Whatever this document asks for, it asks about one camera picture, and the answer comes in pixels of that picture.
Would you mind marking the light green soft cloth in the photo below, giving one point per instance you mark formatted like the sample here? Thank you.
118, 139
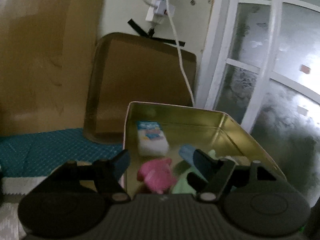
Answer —
182, 186

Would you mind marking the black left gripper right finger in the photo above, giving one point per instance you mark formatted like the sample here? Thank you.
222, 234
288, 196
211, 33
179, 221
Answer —
251, 198

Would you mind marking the pink soft item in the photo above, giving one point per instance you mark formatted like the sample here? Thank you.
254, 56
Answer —
157, 175

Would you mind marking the pink gold metal tin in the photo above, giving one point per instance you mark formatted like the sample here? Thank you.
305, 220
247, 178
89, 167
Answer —
203, 129

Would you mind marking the teal patterned cushion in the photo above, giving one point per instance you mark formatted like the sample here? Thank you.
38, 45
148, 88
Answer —
36, 155

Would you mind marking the white power adapter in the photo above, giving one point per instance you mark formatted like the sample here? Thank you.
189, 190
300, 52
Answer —
156, 14

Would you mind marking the large brown cardboard panel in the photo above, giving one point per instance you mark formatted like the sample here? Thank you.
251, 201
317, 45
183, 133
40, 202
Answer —
47, 49

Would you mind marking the white blue tissue pack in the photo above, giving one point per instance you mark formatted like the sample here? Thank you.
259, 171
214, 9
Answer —
152, 141

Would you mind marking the blue plastic pouch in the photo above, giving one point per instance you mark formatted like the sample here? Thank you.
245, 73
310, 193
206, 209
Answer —
186, 152

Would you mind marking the white patterned table cloth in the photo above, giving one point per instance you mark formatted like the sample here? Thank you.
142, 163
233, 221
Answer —
14, 189

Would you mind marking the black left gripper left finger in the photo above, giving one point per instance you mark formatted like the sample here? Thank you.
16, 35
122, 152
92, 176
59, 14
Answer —
74, 199

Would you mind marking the brown tray leaning on wall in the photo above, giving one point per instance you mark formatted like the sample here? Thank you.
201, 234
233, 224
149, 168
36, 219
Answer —
129, 68

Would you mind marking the white framed glass door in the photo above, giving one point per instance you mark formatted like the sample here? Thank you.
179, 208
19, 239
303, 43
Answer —
260, 65

